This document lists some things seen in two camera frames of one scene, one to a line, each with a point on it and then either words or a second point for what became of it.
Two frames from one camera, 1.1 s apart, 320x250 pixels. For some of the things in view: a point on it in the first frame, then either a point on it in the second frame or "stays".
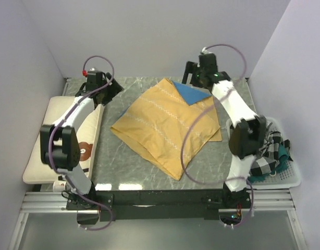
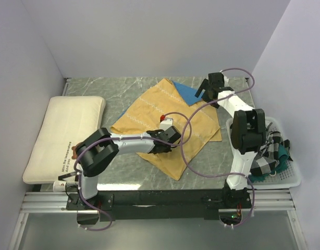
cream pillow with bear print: (88, 131) stays
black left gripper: (115, 88) to (168, 149)
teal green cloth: (281, 166) stays
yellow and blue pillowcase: (169, 125) stays
